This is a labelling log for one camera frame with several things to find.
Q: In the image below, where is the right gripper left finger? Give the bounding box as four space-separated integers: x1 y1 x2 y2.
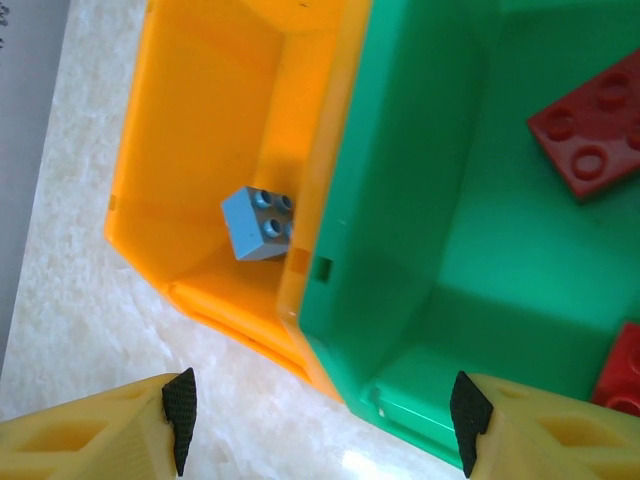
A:
0 367 199 480

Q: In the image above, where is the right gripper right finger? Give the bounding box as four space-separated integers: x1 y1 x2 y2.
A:
448 369 640 480

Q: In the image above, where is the orange plastic bin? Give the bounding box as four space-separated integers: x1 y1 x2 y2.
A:
103 0 374 404

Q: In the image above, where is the small red lego brick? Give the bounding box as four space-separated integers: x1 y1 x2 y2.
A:
589 322 640 419

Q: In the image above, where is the small blue lego brick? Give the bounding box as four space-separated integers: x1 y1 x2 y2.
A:
220 185 296 264

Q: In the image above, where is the green plastic bin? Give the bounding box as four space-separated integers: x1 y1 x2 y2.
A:
277 0 640 471

